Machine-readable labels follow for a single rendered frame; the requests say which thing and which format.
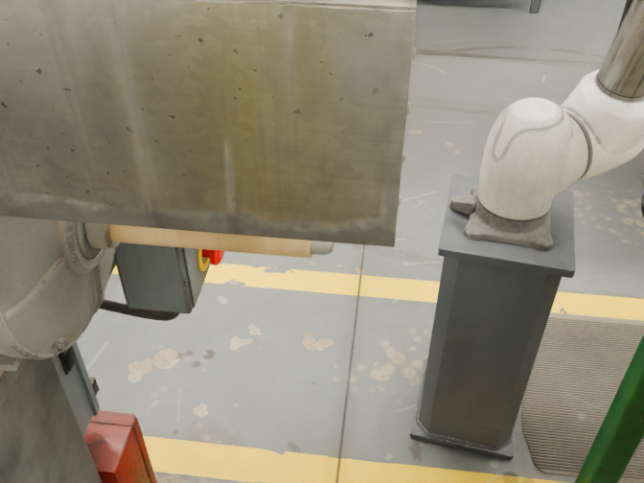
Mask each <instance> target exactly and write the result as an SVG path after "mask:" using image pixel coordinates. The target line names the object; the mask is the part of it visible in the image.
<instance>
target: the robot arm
mask: <svg viewBox="0 0 644 483"><path fill-rule="evenodd" d="M643 149H644V0H633V1H632V4H631V6H630V8H629V10H628V12H627V14H626V16H625V18H624V20H623V22H622V24H621V26H620V28H619V30H618V33H617V35H616V37H615V39H614V40H613V42H612V44H611V46H610V48H609V51H608V53H607V55H606V57H605V59H604V61H603V63H602V65H601V68H600V70H596V71H594V72H591V73H589V74H587V75H585V76H584V77H583V78H582V79H581V81H580V82H579V83H578V85H577V86H576V87H575V89H574V90H573V91H572V92H571V94H570V95H569V96H568V97H567V98H566V99H565V101H564V102H563V103H562V104H561V106H559V105H558V104H557V103H554V102H551V101H548V100H545V99H541V98H526V99H522V100H519V101H517V102H514V103H511V104H510V105H508V106H507V107H506V108H505V109H504V110H503V111H502V113H501V114H500V115H499V116H498V118H497V119H496V121H495V122H494V125H493V127H492V129H491V131H490V134H489V136H488V139H487V143H486V146H485V149H484V153H483V158H482V163H481V169H480V175H479V185H473V186H472V187H471V195H454V196H452V197H451V203H450V206H449V208H450V209H452V210H455V211H458V212H461V213H464V214H467V215H470V220H469V223H468V225H467V226H466V227H465V231H464V236H465V237H466V238H468V239H470V240H488V241H494V242H505V243H510V244H516V245H523V246H529V247H533V248H536V249H538V250H541V251H550V250H551V249H552V246H553V240H552V238H551V235H550V209H551V207H552V205H553V201H554V199H553V198H554V196H558V195H559V194H560V193H561V192H562V191H564V190H565V189H566V188H567V187H569V186H570V185H571V184H573V183H574V182H575V181H577V180H580V179H585V178H589V177H592V176H594V175H597V174H600V173H604V172H607V171H609V170H611V169H614V168H616V167H618V166H620V165H622V164H624V163H626V162H628V161H630V160H631V159H633V158H634V157H636V156H637V154H639V153H640V152H641V151H642V150H643Z"/></svg>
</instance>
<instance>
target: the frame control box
mask: <svg viewBox="0 0 644 483"><path fill-rule="evenodd" d="M114 259H115V263H116V266H117V269H118V273H119V277H120V280H121V284H122V288H123V291H124V295H125V298H126V304H124V303H119V302H115V301H111V300H106V299H103V302H102V304H101V305H100V307H99V309H102V310H106V311H114V312H118V313H122V314H127V315H132V316H136V317H141V318H147V319H152V320H161V321H169V320H174V319H175V318H176V317H177V316H178V315H179V314H180V313H187V314H188V313H191V312H192V310H193V308H194V307H195V306H196V302H197V299H198V296H199V294H200V292H201V289H202V286H203V283H204V281H205V278H206V275H207V272H208V269H209V267H210V264H211V263H210V258H203V257H202V249H195V248H184V247H172V246H161V245H149V244H138V243H126V242H120V244H119V246H117V247H116V249H115V254H114Z"/></svg>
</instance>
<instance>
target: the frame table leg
mask: <svg viewBox="0 0 644 483"><path fill-rule="evenodd" d="M643 436H644V334H643V336H642V338H641V340H640V342H639V344H638V346H637V349H636V351H635V353H634V355H633V357H632V361H631V363H630V365H629V367H628V369H627V371H626V373H625V376H624V378H623V379H622V381H621V383H620V385H619V388H618V390H617V392H616V394H615V396H614V398H613V400H612V403H611V405H610V407H609V410H608V412H607V415H606V417H605V419H604V421H603V422H602V424H601V426H600V429H599V431H598V433H597V435H596V437H595V439H594V442H593V444H592V446H591V448H590V450H589V452H588V455H587V457H586V460H585V462H584V464H583V465H582V468H581V470H580V472H579V474H578V476H577V478H576V481H575V483H618V482H619V480H620V478H621V476H622V475H623V473H624V471H625V469H626V468H627V466H628V465H629V463H630V461H631V459H632V457H633V455H634V453H635V451H636V449H637V447H638V445H639V444H640V442H641V440H642V438H643Z"/></svg>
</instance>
